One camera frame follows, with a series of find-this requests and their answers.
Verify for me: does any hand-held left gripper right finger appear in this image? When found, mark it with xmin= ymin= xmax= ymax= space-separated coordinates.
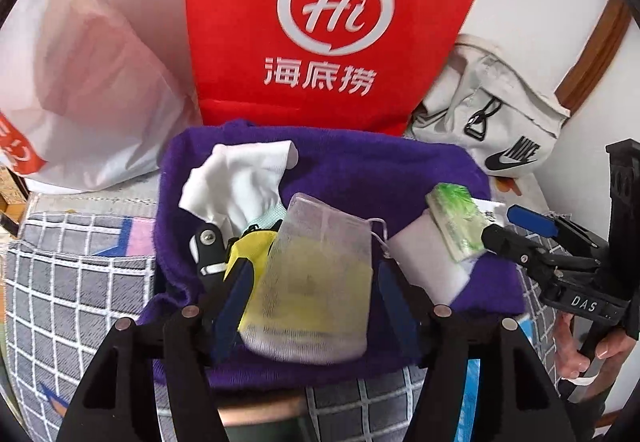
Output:
xmin=377 ymin=262 xmax=586 ymax=442

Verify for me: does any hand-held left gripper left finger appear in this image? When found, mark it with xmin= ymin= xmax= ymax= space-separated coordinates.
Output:
xmin=55 ymin=259 xmax=256 ymax=442

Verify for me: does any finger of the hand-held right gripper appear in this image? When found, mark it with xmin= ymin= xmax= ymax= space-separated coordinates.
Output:
xmin=480 ymin=223 xmax=601 ymax=283
xmin=507 ymin=205 xmax=608 ymax=258

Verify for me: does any green white tissue pack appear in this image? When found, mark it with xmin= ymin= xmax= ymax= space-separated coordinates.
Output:
xmin=387 ymin=182 xmax=493 ymax=308

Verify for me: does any white mesh bag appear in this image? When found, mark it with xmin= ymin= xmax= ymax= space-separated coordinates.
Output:
xmin=239 ymin=192 xmax=388 ymax=365

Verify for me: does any person's right hand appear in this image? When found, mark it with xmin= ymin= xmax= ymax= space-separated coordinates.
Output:
xmin=552 ymin=312 xmax=636 ymax=380

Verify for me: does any small orange item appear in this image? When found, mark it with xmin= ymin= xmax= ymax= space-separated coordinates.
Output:
xmin=492 ymin=176 xmax=523 ymax=197

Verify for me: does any mint green cloth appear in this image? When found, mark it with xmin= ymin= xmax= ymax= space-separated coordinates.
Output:
xmin=247 ymin=205 xmax=287 ymax=230

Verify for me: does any blue tissue pack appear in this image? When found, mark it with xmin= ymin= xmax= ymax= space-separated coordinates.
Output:
xmin=457 ymin=312 xmax=541 ymax=442

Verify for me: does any white glove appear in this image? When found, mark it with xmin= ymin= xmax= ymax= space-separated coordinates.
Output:
xmin=179 ymin=141 xmax=301 ymax=235

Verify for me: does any white Nike bag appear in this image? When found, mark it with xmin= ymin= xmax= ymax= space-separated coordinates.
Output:
xmin=410 ymin=33 xmax=572 ymax=179

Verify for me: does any purple towel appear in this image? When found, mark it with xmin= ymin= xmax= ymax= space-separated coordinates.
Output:
xmin=136 ymin=119 xmax=526 ymax=390

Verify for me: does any grey checkered bed sheet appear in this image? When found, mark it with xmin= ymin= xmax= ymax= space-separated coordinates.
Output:
xmin=0 ymin=192 xmax=566 ymax=442

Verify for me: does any patterned cardboard box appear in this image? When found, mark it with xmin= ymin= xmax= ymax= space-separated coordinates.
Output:
xmin=0 ymin=165 xmax=30 ymax=208

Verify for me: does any white plastic shopping bag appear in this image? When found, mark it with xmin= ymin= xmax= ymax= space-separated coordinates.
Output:
xmin=0 ymin=0 xmax=203 ymax=195

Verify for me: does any red paper bag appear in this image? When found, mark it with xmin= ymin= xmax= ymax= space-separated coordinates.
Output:
xmin=184 ymin=0 xmax=497 ymax=138

